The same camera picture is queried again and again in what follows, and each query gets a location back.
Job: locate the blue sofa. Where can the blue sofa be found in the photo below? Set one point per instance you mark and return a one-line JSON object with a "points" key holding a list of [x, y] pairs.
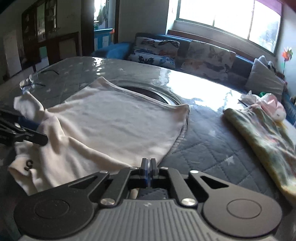
{"points": [[237, 76]]}

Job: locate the butterfly cushion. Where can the butterfly cushion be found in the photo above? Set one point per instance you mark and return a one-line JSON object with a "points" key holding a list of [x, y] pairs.
{"points": [[161, 53], [208, 61]]}

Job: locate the window with frame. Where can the window with frame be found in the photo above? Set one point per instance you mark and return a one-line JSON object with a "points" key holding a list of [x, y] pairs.
{"points": [[244, 25]]}

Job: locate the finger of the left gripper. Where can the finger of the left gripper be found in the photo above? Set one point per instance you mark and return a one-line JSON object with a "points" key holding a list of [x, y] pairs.
{"points": [[16, 128]]}

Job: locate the tie-dye folded garment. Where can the tie-dye folded garment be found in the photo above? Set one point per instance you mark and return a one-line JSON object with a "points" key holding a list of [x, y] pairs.
{"points": [[271, 144]]}

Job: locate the teal blue cabinet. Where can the teal blue cabinet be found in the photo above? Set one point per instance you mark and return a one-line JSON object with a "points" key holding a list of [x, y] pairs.
{"points": [[103, 38]]}

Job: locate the round dark table inset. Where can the round dark table inset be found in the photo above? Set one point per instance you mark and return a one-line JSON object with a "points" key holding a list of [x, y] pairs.
{"points": [[152, 94]]}

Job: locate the grey quilted star tablecloth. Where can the grey quilted star tablecloth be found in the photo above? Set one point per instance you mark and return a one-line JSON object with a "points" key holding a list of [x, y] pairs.
{"points": [[211, 145]]}

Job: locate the white grey pillow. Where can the white grey pillow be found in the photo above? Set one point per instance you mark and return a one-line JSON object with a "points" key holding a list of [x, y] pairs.
{"points": [[263, 79]]}

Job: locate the butterfly cushion right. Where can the butterfly cushion right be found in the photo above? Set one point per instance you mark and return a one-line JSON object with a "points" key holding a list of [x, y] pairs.
{"points": [[208, 61]]}

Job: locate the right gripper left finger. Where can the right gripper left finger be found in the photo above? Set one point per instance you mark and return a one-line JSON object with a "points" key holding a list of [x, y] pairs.
{"points": [[127, 179]]}

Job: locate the white refrigerator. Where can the white refrigerator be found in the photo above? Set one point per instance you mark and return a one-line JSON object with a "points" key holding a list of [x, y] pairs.
{"points": [[13, 64]]}

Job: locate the cream white shirt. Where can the cream white shirt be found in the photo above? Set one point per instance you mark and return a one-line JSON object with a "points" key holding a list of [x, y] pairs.
{"points": [[101, 127]]}

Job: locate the dark wooden cabinet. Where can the dark wooden cabinet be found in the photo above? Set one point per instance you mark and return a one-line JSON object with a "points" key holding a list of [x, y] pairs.
{"points": [[51, 32]]}

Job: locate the butterfly cushion left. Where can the butterfly cushion left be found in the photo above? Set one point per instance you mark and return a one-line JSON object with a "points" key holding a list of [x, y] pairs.
{"points": [[161, 53]]}

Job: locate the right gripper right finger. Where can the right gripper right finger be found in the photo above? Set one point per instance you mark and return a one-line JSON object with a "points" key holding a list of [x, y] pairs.
{"points": [[171, 180]]}

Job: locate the pink white plastic bag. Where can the pink white plastic bag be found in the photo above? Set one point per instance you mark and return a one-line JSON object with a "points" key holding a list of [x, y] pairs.
{"points": [[269, 103]]}

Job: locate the colourful pinwheel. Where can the colourful pinwheel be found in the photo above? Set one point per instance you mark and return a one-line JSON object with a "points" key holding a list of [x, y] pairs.
{"points": [[287, 55]]}

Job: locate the clear glasses black temples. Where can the clear glasses black temples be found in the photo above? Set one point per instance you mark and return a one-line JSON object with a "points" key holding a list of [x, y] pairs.
{"points": [[33, 80]]}

